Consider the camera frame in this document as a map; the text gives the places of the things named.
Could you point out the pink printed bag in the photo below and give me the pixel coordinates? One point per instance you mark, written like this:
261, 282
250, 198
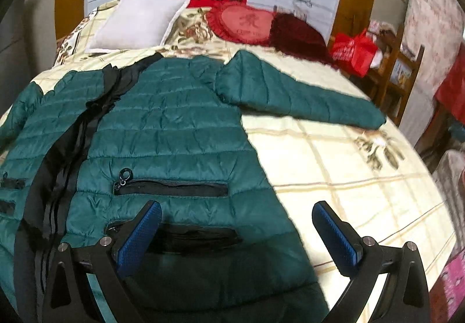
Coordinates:
450, 279

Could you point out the cream floral bed blanket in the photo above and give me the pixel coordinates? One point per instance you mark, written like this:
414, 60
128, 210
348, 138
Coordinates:
345, 170

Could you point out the red round frilled pillow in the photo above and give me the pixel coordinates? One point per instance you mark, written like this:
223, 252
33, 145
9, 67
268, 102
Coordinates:
239, 23

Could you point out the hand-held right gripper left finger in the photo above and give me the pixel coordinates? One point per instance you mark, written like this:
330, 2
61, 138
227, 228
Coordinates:
140, 235

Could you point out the red cloth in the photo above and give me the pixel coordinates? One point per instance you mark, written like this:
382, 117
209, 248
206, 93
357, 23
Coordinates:
454, 90

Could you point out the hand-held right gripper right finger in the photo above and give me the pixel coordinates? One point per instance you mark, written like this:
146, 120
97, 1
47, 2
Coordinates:
334, 235

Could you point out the dark red fuzzy cushion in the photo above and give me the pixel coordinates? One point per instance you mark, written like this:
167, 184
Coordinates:
298, 36

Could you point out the wooden chair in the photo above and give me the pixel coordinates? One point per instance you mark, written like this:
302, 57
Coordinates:
392, 83

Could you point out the white square pillow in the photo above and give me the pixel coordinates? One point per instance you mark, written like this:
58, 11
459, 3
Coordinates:
134, 23

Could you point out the pink floral cloth cover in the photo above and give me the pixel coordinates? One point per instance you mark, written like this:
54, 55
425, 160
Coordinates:
432, 17

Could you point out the green puffer jacket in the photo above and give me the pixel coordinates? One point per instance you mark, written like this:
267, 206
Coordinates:
163, 126

